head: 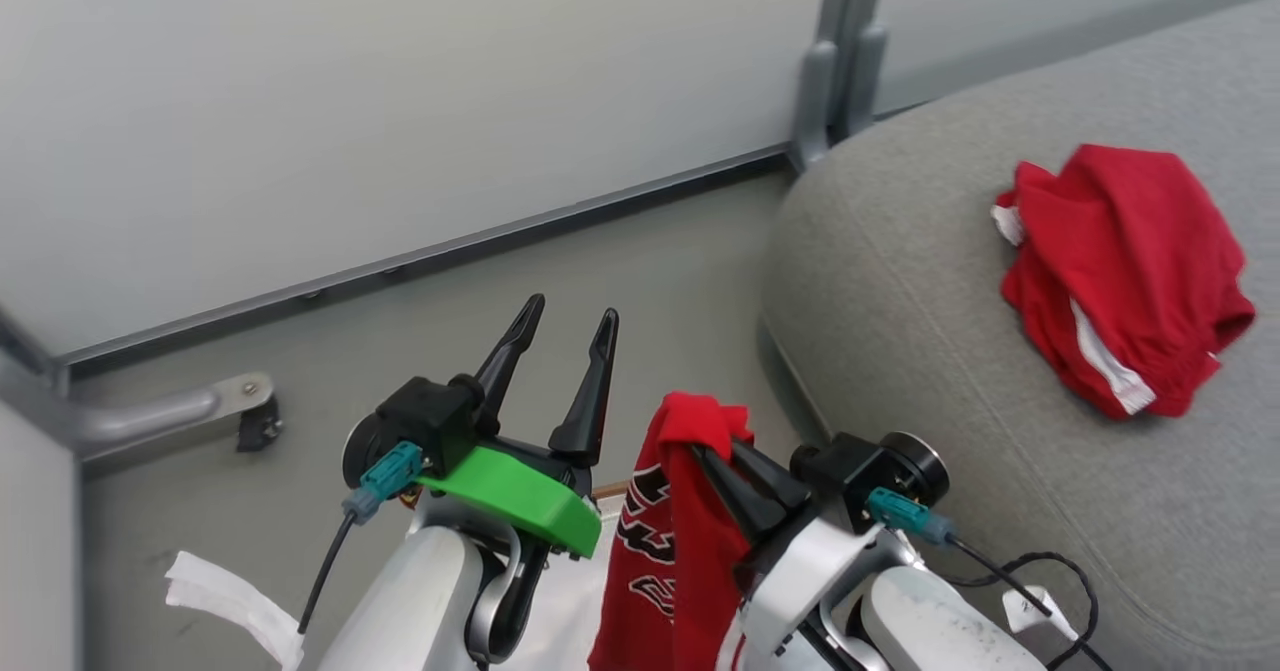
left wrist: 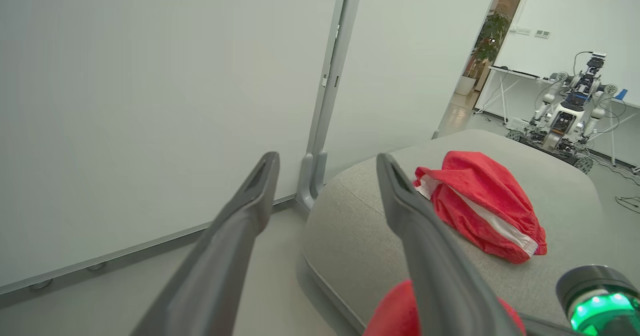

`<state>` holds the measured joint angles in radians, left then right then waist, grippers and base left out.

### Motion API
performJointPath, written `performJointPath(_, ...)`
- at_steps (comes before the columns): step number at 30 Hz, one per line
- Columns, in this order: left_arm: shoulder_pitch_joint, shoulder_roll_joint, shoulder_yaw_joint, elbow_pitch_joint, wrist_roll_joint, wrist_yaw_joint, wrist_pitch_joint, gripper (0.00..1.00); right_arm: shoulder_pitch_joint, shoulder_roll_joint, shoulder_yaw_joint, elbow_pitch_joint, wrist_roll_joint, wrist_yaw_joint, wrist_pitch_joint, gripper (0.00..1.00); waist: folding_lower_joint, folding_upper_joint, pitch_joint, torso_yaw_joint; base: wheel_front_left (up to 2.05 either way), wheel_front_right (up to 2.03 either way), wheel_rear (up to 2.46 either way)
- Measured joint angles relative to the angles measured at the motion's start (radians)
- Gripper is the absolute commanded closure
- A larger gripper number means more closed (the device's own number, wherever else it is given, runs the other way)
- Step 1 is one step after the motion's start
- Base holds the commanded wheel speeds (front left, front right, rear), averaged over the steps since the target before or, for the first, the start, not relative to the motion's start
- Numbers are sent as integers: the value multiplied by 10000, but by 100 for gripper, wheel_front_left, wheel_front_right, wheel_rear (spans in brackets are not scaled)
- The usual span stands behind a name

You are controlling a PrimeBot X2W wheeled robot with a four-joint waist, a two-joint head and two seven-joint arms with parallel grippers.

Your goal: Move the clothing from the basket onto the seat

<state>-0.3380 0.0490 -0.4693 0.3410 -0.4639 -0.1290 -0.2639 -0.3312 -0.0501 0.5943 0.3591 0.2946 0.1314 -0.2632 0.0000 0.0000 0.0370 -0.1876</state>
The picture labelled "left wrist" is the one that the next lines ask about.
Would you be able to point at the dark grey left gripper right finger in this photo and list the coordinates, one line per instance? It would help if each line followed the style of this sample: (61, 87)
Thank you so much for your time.
(440, 276)

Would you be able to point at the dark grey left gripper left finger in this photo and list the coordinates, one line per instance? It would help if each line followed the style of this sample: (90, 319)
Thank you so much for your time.
(215, 266)

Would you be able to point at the plain red garment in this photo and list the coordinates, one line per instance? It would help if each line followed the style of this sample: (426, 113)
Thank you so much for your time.
(392, 311)

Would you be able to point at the red garment with white stripe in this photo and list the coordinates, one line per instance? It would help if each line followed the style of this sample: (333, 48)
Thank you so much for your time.
(480, 186)

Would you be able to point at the grey fabric sofa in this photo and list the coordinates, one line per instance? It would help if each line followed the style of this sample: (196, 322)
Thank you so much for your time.
(360, 256)

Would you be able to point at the grey partition foot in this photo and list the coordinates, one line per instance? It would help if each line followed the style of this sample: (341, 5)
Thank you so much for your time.
(320, 173)
(305, 181)

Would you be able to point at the white plant pot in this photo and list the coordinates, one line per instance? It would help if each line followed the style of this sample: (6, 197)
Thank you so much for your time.
(465, 85)

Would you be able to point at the white wheeled background robot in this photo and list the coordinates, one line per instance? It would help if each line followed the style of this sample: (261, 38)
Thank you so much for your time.
(565, 120)

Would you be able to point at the white long table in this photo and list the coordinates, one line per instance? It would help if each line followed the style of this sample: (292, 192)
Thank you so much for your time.
(515, 72)

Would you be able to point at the green potted plant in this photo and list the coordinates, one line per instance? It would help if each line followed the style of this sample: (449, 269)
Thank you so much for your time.
(492, 35)

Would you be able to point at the small blue item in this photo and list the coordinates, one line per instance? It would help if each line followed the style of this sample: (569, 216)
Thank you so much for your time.
(621, 94)

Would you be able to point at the grey partition bottom rail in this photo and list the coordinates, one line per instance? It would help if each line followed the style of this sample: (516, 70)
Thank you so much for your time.
(150, 243)

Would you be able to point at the small round rail glide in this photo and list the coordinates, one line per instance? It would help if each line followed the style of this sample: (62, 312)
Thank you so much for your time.
(96, 266)
(40, 285)

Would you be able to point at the grey double partition post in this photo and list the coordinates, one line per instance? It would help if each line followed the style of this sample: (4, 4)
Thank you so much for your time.
(340, 50)

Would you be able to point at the white wall switch plate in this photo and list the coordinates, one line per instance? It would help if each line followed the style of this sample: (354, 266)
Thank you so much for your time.
(523, 31)
(542, 33)

